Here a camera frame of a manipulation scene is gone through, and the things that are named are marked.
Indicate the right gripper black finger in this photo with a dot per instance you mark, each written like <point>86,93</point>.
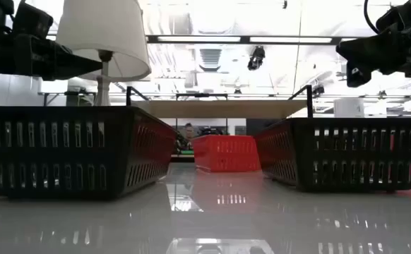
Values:
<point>358,77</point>
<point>371,51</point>

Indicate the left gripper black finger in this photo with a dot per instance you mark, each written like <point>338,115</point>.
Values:
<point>71,65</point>

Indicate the black slotted plastic basket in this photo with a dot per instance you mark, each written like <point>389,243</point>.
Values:
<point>361,156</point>
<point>68,155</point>

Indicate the black background robot arm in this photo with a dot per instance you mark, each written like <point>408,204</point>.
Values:
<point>210,131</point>

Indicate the white square pillar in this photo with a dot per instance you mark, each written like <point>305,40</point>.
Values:
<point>348,107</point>

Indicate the white shade silver table lamp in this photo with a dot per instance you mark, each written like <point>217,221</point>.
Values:
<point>103,31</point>

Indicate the dark background monitor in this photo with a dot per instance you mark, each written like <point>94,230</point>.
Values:
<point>258,127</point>

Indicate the person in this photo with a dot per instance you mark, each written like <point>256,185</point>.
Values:
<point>189,132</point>

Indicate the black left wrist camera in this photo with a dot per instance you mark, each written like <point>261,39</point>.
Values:
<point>32,21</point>

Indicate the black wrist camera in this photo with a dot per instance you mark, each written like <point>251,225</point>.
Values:
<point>32,21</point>
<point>396,16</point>

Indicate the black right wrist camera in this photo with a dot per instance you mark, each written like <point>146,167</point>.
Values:
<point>396,16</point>

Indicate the small black background camera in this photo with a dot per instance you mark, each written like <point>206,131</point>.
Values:
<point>318,90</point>

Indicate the black overhead camera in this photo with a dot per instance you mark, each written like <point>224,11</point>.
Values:
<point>256,58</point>

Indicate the black metal background frame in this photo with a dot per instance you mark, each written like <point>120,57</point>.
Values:
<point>202,95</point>

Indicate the wooden shelf black metal frame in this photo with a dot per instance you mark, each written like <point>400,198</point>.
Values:
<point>219,109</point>

